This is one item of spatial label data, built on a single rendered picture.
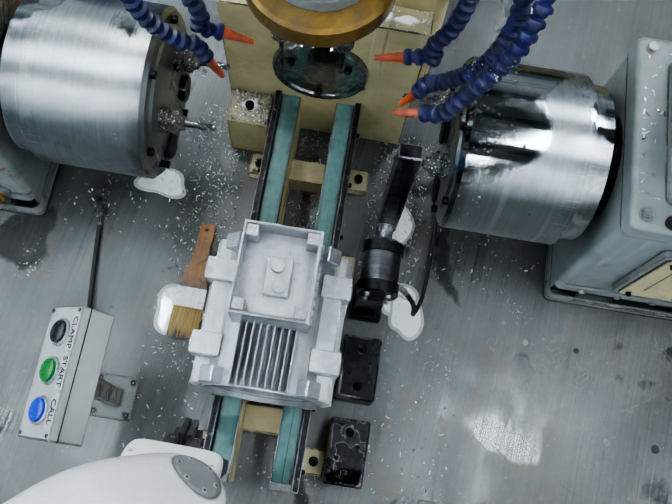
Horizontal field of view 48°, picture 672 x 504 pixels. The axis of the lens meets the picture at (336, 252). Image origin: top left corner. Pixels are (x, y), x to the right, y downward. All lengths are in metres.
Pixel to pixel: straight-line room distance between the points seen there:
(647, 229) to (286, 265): 0.46
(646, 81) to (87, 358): 0.82
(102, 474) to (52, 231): 0.85
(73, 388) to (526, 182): 0.64
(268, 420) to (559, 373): 0.49
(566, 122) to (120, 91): 0.58
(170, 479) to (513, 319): 0.84
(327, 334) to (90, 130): 0.42
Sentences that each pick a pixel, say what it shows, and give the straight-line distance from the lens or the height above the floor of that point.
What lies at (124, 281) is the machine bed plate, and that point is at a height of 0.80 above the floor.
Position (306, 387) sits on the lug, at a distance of 0.95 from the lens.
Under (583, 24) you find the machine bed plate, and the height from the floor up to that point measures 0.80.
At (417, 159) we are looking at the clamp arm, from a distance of 0.87.
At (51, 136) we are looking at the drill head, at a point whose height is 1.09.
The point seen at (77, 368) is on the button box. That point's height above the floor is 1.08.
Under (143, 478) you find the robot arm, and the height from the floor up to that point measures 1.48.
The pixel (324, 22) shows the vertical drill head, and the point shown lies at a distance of 0.85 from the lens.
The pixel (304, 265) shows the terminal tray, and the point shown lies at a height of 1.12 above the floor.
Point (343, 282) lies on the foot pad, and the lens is 1.00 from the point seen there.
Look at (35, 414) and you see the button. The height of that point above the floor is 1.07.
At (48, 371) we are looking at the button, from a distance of 1.02.
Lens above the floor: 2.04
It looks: 72 degrees down
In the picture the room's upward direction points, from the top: 10 degrees clockwise
